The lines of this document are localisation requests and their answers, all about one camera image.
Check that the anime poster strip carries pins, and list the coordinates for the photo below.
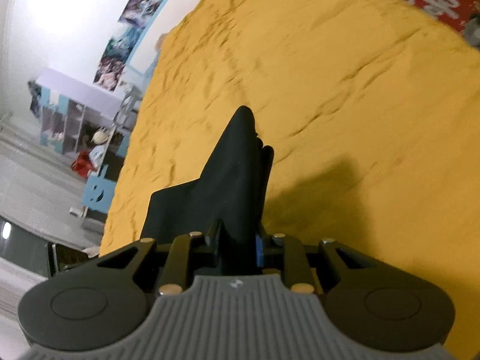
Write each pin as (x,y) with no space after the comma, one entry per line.
(133,20)

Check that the grey white chair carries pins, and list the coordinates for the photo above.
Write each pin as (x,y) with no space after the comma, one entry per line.
(126,116)

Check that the lavender blue shelf desk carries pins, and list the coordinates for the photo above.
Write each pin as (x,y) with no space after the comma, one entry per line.
(78,117)

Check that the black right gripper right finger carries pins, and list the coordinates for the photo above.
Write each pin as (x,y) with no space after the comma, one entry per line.
(285,256)

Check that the white blue headboard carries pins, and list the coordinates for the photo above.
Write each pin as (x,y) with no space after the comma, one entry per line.
(168,16)

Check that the yellow bed quilt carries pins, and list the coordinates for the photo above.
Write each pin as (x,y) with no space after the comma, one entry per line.
(372,109)

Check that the grey slipper near bed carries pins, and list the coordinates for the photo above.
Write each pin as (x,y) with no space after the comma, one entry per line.
(472,31)

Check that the black pants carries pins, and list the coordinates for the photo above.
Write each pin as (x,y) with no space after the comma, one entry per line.
(231,188)

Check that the red bag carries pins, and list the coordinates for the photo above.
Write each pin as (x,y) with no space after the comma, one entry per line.
(82,165)

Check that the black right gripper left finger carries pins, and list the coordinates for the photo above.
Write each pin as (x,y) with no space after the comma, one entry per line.
(191,254)

